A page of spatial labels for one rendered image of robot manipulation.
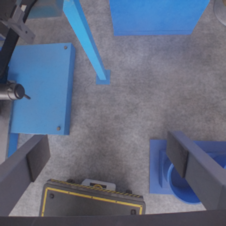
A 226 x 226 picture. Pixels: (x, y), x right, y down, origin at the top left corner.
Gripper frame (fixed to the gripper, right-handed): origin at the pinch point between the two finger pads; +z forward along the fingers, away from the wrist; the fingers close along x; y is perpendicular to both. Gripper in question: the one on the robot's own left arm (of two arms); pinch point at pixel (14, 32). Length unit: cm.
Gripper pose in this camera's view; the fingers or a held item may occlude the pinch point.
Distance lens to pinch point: 48.6
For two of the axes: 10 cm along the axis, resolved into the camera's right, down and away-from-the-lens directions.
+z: 1.1, 1.4, 9.8
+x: -9.5, -2.6, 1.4
